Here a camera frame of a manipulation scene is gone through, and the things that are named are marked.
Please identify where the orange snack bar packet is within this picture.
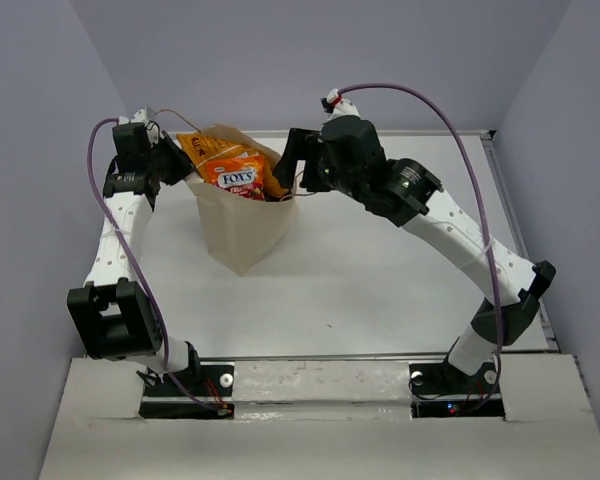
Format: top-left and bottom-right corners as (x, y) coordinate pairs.
(176, 133), (289, 201)

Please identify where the orange red candy packet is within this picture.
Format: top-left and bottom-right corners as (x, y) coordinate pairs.
(201, 155), (266, 201)

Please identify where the beige paper bag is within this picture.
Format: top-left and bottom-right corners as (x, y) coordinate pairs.
(176, 124), (301, 275)

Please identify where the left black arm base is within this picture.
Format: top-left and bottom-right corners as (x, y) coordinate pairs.
(136, 362), (235, 420)

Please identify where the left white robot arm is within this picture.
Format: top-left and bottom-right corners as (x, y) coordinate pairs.
(67, 112), (201, 395)

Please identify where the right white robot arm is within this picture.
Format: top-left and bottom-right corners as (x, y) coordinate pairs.
(273, 115), (556, 392)

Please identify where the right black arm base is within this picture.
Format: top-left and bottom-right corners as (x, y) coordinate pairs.
(408, 361), (505, 419)

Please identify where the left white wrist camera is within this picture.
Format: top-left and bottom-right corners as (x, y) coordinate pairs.
(117, 106), (161, 145)

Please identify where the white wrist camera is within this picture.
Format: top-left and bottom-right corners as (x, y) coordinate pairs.
(321, 88), (360, 121)
(117, 106), (161, 145)

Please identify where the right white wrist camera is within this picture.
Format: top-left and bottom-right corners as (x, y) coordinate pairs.
(321, 88), (360, 121)

